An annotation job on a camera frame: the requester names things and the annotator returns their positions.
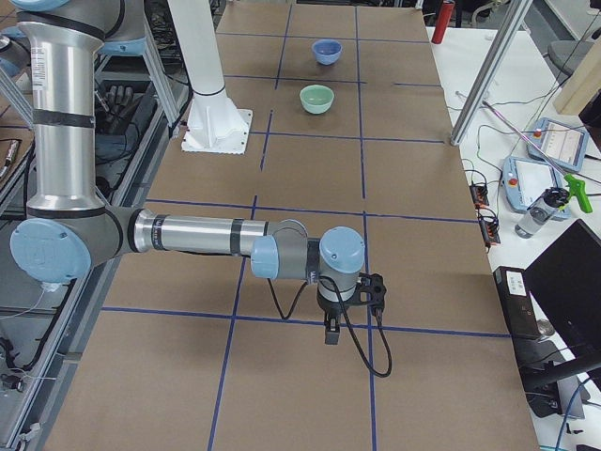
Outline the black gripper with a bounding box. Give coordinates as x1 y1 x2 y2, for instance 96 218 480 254
317 283 350 345

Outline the blue bowl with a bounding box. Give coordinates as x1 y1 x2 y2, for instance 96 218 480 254
312 39 343 66

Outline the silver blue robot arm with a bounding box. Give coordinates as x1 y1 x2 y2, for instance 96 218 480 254
9 1 369 345

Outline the green bowl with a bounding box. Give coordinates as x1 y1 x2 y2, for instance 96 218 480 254
300 85 334 115

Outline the black computer box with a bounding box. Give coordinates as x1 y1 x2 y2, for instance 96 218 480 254
493 266 541 340

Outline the lower orange black connector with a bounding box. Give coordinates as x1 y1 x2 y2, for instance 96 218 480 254
478 215 501 248

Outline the orange black connector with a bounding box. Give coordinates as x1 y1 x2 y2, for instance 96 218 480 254
478 215 501 248
470 183 489 208

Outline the upper orange black connector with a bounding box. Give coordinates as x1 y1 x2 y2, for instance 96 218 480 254
470 183 489 208

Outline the black monitor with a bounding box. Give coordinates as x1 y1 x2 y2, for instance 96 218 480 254
522 219 600 391

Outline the lower teach pendant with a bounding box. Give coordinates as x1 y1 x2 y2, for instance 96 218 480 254
501 156 567 213

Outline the teach pendant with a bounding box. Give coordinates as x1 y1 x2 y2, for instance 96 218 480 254
526 117 590 173
501 156 567 213

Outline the clear spray bottle green trigger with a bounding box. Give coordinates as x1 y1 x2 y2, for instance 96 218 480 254
514 174 593 239

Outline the metal rod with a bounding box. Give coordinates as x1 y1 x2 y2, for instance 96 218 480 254
482 101 568 179

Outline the upper teach pendant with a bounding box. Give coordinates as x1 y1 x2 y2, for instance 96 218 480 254
526 117 590 173

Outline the red cylinder bottle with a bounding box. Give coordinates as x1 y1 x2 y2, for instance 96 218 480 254
431 0 455 45

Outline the wooden board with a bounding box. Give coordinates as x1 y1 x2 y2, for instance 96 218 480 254
553 61 600 116

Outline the grey office chair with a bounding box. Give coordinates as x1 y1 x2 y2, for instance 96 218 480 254
547 40 593 77

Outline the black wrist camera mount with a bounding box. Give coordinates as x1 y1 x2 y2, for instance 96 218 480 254
350 272 387 318

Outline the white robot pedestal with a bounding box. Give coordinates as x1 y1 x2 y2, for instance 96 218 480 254
168 0 253 155

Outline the blue ethernet cable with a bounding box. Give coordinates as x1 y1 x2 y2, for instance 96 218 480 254
555 378 591 451

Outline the aluminium frame post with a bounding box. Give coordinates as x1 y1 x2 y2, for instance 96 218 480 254
450 0 532 146

